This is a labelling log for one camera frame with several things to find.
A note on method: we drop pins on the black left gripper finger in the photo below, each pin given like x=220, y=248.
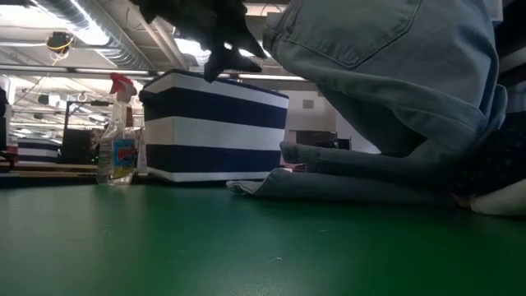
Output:
x=230, y=66
x=252, y=47

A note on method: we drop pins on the navy white striped laundry basket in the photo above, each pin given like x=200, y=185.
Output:
x=213, y=131

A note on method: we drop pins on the grey garment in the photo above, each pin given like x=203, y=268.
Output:
x=390, y=82

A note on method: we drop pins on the navy dotted shirt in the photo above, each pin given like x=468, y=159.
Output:
x=497, y=160

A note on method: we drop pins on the white button shirt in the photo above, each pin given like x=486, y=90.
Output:
x=501, y=201

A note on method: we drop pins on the bright ceiling light panel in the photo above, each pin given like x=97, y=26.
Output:
x=191, y=47

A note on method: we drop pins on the black computer monitor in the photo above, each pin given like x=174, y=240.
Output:
x=316, y=137

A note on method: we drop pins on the light wooden desk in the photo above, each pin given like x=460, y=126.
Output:
x=61, y=70

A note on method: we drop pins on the clear plastic bottle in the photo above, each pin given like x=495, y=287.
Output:
x=117, y=156

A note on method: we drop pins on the green table mat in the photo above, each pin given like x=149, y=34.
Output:
x=246, y=246

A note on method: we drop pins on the small striped storage basket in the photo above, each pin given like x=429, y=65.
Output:
x=39, y=150

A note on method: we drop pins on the small red box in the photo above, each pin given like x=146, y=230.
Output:
x=10, y=154

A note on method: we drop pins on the white ceiling air unit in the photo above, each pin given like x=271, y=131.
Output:
x=493, y=10

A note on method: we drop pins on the ribbed silver ventilation duct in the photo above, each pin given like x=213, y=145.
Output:
x=102, y=29

